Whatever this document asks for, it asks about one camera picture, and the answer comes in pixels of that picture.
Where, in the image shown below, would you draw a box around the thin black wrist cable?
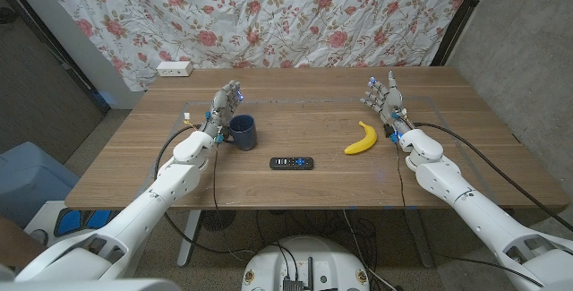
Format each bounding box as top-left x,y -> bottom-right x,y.
211,141 -> 221,212
394,141 -> 545,288

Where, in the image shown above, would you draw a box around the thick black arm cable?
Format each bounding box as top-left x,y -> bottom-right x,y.
154,124 -> 256,256
414,122 -> 573,234

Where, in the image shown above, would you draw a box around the white table leg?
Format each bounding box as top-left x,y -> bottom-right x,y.
176,210 -> 202,269

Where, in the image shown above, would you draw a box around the black round fan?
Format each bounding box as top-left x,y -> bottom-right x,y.
200,210 -> 237,232

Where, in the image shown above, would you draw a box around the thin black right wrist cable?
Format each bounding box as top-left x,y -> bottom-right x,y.
394,141 -> 545,288

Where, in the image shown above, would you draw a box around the grey table leg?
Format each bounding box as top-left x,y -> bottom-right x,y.
405,210 -> 435,269

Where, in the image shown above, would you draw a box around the floral backdrop cloth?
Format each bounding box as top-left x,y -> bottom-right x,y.
30,0 -> 480,93

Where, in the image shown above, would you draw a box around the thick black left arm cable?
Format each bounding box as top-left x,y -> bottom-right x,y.
154,124 -> 256,256

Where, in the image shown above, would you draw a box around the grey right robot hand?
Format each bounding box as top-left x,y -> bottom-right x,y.
359,70 -> 415,139

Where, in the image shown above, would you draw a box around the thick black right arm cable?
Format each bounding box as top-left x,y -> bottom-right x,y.
414,122 -> 573,234

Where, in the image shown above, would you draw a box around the black backdrop stand pole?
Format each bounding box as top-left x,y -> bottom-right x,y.
430,0 -> 496,67
0,0 -> 111,114

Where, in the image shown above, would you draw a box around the black TV remote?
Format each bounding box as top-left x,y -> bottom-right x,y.
269,156 -> 315,171

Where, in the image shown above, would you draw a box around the dark blue mug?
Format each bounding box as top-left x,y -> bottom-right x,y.
218,114 -> 259,151

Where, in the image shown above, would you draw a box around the yellow banana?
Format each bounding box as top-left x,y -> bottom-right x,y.
343,120 -> 379,156

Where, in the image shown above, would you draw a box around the thin black left wrist cable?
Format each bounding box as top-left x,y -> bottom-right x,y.
211,141 -> 221,212

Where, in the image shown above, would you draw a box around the white power strip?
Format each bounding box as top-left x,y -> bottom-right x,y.
156,60 -> 194,78

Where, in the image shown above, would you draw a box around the person's brown leg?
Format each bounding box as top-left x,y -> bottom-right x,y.
0,214 -> 46,270

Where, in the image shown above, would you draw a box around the white robot torso base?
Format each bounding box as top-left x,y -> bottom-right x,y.
240,235 -> 371,291

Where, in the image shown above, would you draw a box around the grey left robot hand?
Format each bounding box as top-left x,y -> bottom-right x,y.
201,80 -> 244,143

